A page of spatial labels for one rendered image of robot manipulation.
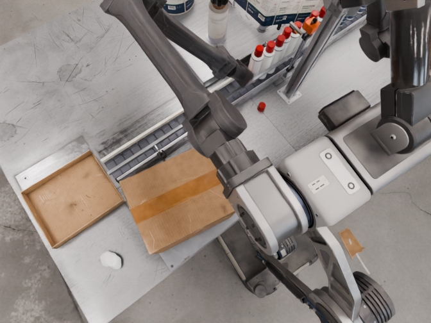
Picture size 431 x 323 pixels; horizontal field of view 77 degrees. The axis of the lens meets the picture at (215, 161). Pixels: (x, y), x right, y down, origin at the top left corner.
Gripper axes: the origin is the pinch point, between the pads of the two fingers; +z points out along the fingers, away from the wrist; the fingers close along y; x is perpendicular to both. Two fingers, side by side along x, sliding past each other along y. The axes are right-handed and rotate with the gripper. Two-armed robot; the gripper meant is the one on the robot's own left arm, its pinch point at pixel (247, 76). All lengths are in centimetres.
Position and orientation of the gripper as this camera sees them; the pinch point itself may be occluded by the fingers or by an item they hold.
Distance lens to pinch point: 125.6
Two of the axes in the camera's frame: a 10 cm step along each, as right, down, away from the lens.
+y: -6.1, -7.7, 2.0
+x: -6.5, 6.3, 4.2
